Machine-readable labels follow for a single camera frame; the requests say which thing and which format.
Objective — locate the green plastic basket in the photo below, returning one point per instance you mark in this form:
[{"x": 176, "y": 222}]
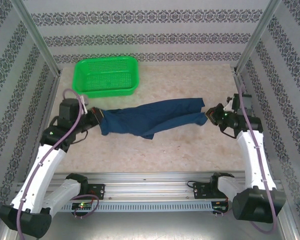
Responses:
[{"x": 107, "y": 82}]

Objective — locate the dark blue t-shirt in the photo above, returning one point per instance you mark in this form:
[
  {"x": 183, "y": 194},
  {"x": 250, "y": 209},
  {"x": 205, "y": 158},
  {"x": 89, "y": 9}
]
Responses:
[{"x": 140, "y": 120}]

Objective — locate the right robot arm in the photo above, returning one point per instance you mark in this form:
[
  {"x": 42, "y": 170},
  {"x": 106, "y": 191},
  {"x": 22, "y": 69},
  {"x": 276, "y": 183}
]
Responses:
[{"x": 252, "y": 162}]

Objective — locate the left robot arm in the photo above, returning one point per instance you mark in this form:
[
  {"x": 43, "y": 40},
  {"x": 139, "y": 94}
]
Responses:
[{"x": 52, "y": 160}]

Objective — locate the grey metal sheet panel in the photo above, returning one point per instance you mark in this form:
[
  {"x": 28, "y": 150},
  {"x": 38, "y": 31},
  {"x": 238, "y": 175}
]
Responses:
[{"x": 150, "y": 225}]

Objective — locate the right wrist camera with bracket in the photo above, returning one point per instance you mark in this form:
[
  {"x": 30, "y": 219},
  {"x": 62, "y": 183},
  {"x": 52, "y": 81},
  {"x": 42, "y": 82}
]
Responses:
[{"x": 245, "y": 103}]

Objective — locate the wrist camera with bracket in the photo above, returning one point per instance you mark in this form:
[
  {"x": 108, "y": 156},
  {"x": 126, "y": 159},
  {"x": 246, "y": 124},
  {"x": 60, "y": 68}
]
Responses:
[
  {"x": 68, "y": 108},
  {"x": 245, "y": 103}
]

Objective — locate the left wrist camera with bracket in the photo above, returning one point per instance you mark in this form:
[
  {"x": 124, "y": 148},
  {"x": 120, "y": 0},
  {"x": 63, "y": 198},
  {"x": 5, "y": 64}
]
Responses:
[{"x": 68, "y": 108}]

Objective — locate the aluminium side rail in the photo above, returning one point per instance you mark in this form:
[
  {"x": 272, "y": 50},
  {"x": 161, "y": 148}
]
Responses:
[
  {"x": 53, "y": 95},
  {"x": 238, "y": 82}
]

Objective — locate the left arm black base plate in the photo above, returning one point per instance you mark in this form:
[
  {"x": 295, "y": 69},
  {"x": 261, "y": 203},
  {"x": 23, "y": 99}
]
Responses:
[{"x": 97, "y": 191}]

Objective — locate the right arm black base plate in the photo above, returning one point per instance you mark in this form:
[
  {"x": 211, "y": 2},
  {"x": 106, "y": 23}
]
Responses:
[{"x": 200, "y": 191}]

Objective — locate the aluminium mounting rail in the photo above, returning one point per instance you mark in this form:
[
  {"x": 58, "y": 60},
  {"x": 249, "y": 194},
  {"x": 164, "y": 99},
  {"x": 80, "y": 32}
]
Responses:
[{"x": 145, "y": 190}]

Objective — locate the aluminium frame post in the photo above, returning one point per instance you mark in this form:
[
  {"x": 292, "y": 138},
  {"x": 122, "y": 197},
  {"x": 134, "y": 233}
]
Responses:
[
  {"x": 40, "y": 42},
  {"x": 255, "y": 37}
]

